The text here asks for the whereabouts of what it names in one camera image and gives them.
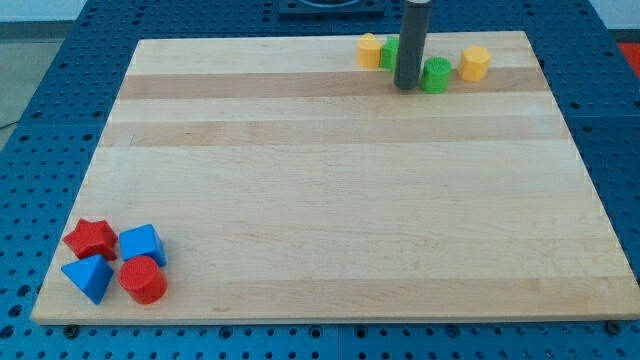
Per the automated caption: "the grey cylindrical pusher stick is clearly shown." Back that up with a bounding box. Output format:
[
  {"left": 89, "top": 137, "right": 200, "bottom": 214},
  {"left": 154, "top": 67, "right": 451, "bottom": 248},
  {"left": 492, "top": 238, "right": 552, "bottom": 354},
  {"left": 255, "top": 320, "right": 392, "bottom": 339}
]
[{"left": 394, "top": 0, "right": 432, "bottom": 90}]

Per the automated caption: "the yellow hexagon block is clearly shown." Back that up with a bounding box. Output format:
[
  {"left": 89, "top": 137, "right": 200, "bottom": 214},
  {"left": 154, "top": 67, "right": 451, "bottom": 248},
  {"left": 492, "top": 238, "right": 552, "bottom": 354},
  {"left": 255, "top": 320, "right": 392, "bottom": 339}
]
[{"left": 457, "top": 46, "right": 491, "bottom": 82}]

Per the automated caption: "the green star block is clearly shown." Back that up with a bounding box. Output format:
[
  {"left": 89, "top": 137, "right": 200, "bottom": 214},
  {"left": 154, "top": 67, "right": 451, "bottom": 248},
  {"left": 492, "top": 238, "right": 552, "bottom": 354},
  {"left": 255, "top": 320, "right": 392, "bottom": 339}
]
[{"left": 379, "top": 35, "right": 399, "bottom": 72}]

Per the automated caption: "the yellow heart block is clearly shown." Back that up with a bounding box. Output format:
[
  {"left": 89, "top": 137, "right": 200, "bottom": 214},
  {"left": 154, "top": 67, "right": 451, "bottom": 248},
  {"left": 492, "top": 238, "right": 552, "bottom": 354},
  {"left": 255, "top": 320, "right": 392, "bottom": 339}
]
[{"left": 356, "top": 33, "right": 382, "bottom": 69}]

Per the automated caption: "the green cylinder block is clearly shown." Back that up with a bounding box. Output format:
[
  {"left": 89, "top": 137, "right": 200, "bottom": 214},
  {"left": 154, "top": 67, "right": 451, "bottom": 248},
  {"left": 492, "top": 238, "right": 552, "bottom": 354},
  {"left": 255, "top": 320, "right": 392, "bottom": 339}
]
[{"left": 421, "top": 57, "right": 452, "bottom": 94}]

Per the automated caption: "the wooden board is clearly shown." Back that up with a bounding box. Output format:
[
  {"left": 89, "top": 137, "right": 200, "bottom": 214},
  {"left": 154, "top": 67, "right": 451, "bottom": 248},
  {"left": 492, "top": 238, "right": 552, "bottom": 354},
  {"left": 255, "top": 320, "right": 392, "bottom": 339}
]
[{"left": 32, "top": 31, "right": 639, "bottom": 325}]

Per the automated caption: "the blue cube block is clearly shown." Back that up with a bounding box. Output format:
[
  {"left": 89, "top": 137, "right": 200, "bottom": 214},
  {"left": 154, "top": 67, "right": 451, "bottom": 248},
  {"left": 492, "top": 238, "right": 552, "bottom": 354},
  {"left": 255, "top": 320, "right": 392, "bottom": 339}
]
[{"left": 119, "top": 224, "right": 167, "bottom": 267}]

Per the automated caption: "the red cylinder block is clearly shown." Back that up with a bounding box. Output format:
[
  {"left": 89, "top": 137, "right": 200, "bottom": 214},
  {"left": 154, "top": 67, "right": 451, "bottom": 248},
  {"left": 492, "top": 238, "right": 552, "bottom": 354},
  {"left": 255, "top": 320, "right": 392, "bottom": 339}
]
[{"left": 118, "top": 255, "right": 168, "bottom": 305}]

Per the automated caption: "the red star block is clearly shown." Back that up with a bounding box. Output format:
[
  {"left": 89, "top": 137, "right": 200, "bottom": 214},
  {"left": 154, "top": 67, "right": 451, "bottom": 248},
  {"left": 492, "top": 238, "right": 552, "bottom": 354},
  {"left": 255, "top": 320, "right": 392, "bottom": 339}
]
[{"left": 63, "top": 218, "right": 118, "bottom": 261}]

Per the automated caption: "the blue triangle block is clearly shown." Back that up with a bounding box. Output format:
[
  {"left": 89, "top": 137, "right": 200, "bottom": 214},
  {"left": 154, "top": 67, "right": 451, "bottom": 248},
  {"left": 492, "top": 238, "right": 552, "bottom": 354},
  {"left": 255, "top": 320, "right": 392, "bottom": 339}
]
[{"left": 61, "top": 254, "right": 114, "bottom": 305}]

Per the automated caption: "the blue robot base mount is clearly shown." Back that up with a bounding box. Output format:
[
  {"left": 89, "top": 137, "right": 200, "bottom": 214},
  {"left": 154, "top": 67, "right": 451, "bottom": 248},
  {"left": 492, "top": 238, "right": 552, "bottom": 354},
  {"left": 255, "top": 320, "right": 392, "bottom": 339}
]
[{"left": 276, "top": 0, "right": 386, "bottom": 18}]

